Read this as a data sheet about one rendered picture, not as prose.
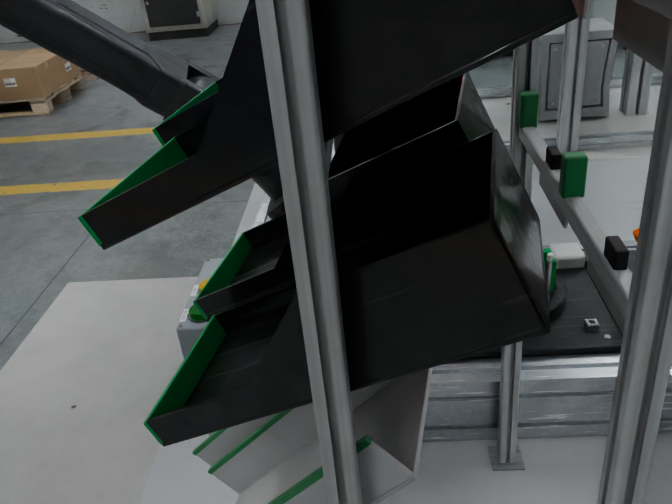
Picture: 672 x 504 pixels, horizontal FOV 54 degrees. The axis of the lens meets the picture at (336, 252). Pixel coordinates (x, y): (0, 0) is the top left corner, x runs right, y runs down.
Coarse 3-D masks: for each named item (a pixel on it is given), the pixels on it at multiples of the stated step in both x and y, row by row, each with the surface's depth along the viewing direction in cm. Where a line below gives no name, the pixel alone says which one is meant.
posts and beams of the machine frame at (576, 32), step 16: (576, 32) 151; (576, 48) 154; (576, 64) 156; (576, 80) 157; (560, 96) 162; (576, 96) 159; (560, 112) 164; (576, 112) 161; (560, 128) 164; (576, 128) 163; (560, 144) 165; (576, 144) 165
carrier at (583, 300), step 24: (552, 264) 86; (576, 264) 101; (552, 288) 92; (576, 288) 97; (552, 312) 90; (576, 312) 92; (600, 312) 91; (552, 336) 88; (576, 336) 87; (600, 336) 87
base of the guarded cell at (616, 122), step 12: (612, 96) 204; (492, 108) 205; (504, 108) 204; (612, 108) 195; (648, 108) 192; (492, 120) 195; (504, 120) 194; (552, 120) 190; (588, 120) 188; (600, 120) 187; (612, 120) 186; (624, 120) 185; (636, 120) 184; (648, 120) 184; (504, 132) 186; (540, 132) 183; (552, 132) 182; (588, 132) 180; (600, 132) 179; (612, 132) 178; (588, 156) 166; (600, 156) 165; (612, 156) 164; (624, 156) 164; (636, 156) 163
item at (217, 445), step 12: (264, 420) 64; (216, 432) 66; (228, 432) 66; (240, 432) 65; (252, 432) 65; (204, 444) 67; (216, 444) 67; (228, 444) 67; (204, 456) 68; (216, 456) 68
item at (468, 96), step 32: (448, 96) 57; (384, 128) 60; (416, 128) 59; (448, 128) 46; (480, 128) 52; (352, 160) 62; (384, 160) 48; (416, 160) 47; (256, 256) 67; (288, 256) 54; (224, 288) 57; (256, 288) 56
